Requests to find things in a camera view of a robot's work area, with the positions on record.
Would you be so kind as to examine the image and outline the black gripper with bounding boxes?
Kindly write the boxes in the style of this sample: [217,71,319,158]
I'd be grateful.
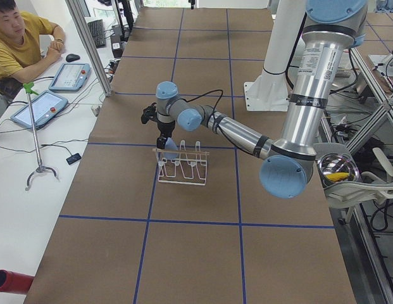
[156,120,175,149]

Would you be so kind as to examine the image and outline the light blue plastic cup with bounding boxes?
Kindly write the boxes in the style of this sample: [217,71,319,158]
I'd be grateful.
[164,137,178,160]

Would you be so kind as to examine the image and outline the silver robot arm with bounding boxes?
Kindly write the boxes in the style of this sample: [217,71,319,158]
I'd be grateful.
[154,1,368,198]

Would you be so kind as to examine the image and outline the small black device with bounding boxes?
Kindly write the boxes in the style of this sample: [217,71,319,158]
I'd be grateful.
[66,153,82,165]

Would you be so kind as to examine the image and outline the teach pendant with red button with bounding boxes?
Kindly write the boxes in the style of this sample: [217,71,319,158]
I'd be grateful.
[48,63,90,92]

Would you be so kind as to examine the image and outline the black computer mouse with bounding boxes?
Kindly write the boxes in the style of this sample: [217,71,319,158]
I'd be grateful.
[65,53,80,63]

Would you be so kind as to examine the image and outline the black keyboard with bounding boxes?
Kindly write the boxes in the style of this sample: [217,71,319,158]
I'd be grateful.
[87,20,106,48]

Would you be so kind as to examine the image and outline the person in yellow shirt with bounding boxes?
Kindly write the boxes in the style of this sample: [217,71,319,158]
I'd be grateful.
[0,1,65,100]

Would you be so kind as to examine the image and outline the white pot with yellow contents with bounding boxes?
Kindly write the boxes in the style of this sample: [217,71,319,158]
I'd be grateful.
[317,153,361,187]

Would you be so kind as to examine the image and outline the red cylinder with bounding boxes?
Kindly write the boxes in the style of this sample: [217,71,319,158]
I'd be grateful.
[0,270,34,295]

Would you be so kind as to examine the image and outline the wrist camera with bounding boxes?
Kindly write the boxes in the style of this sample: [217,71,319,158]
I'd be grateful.
[140,104,158,124]

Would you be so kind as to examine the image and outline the white wire cup holder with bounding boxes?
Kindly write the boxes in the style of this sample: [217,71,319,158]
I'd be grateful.
[153,140,209,186]

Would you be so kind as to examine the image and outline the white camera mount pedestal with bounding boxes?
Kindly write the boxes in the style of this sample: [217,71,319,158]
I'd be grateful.
[244,0,306,111]

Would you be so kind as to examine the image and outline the aluminium frame post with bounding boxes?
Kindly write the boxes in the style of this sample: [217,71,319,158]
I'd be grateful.
[65,0,112,97]

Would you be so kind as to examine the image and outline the green handled reacher grabber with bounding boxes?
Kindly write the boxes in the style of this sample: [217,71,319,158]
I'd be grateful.
[23,82,59,191]

